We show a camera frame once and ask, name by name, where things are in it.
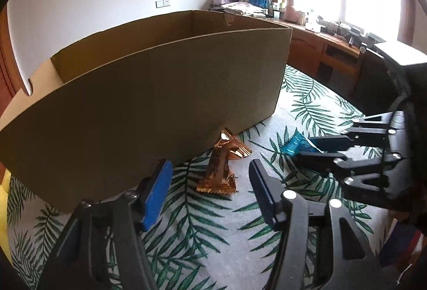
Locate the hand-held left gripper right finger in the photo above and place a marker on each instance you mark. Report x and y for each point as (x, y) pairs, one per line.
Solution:
(263, 190)

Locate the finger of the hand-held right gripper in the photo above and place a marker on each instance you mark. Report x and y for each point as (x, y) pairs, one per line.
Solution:
(333, 143)
(320, 161)

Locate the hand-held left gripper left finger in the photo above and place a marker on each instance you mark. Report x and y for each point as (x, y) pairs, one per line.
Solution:
(156, 193)

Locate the blue candy wrapper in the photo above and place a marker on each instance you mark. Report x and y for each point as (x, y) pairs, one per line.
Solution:
(295, 146)

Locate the copper foil candy wrapper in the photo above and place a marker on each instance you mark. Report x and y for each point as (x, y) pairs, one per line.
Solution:
(220, 169)

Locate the cardboard box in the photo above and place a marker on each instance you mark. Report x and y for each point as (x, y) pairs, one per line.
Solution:
(150, 93)

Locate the leaf print blanket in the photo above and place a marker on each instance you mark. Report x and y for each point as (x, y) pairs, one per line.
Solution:
(216, 243)

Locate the wooden cabinet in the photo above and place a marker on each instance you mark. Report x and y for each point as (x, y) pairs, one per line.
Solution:
(310, 49)

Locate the pink kettle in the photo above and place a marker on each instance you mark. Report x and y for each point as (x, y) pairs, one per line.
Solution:
(291, 11)

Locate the blue packets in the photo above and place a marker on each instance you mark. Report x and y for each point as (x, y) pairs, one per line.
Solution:
(259, 3)

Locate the stack of papers on cabinet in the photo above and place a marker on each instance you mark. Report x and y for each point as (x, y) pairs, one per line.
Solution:
(242, 9)

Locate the stack of boxes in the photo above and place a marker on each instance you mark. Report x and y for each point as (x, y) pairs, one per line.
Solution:
(218, 3)

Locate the wooden wardrobe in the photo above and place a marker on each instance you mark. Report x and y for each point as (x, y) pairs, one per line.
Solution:
(8, 59)

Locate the white wall switch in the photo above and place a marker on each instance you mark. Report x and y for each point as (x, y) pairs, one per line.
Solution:
(162, 3)

